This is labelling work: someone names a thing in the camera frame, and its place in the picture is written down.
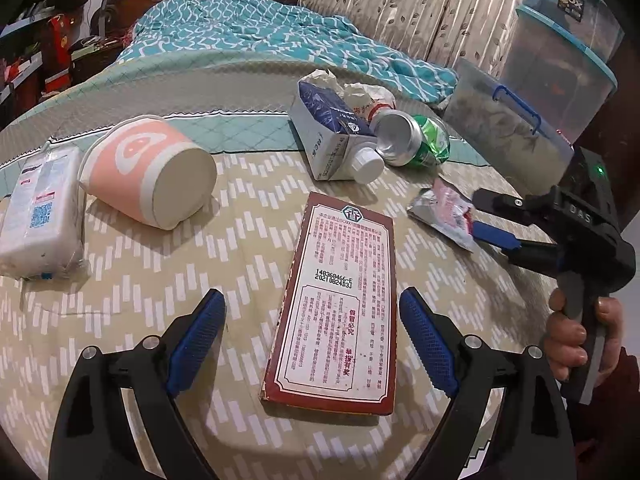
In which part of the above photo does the beige leaf-print curtain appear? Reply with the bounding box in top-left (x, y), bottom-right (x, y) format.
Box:
top-left (299, 0), bottom-right (538, 68)

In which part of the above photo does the white tissue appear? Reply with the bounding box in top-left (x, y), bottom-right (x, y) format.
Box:
top-left (299, 68), bottom-right (381, 111)

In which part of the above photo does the cluttered dark shelf rack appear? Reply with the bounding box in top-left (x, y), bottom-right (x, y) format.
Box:
top-left (0, 2), bottom-right (73, 128)

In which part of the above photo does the crushed green drink can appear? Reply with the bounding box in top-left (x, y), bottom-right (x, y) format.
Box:
top-left (374, 110), bottom-right (452, 169)

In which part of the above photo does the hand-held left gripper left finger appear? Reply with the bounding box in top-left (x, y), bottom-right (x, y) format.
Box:
top-left (47, 287), bottom-right (227, 480)

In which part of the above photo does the red-brown flat cardboard box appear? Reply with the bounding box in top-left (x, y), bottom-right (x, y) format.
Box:
top-left (259, 191), bottom-right (399, 416)

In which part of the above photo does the person's right hand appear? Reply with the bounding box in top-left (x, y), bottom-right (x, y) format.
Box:
top-left (544, 290), bottom-right (624, 392)

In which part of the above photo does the dark bedside stand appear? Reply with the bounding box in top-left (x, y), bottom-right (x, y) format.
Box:
top-left (67, 0), bottom-right (131, 88)

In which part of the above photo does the white tissue pack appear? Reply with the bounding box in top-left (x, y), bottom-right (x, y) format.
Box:
top-left (0, 146), bottom-right (90, 282)

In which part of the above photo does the blue and white milk carton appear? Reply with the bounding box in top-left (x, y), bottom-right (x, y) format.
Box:
top-left (289, 80), bottom-right (387, 184)

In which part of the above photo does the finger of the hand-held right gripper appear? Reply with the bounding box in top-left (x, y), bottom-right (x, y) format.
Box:
top-left (472, 186), bottom-right (558, 225)
top-left (471, 220), bottom-right (563, 275)

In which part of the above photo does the clear storage box blue handle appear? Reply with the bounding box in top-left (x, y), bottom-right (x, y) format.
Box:
top-left (441, 57), bottom-right (576, 197)

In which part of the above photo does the person's right forearm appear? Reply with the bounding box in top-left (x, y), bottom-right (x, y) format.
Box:
top-left (562, 345), bottom-right (640, 480)

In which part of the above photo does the teal patterned blanket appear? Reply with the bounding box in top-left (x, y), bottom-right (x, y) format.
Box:
top-left (114, 0), bottom-right (460, 107)

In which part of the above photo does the white bottle with red label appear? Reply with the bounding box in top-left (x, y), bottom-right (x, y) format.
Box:
top-left (350, 91), bottom-right (397, 123)

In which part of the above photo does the pink and white paper cup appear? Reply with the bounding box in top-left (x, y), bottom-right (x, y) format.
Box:
top-left (79, 115), bottom-right (219, 231)

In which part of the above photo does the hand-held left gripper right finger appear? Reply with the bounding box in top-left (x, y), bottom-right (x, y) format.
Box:
top-left (399, 286), bottom-right (577, 480)

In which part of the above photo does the silver and red snack wrapper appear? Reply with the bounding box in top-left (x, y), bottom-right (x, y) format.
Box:
top-left (406, 176), bottom-right (482, 254)

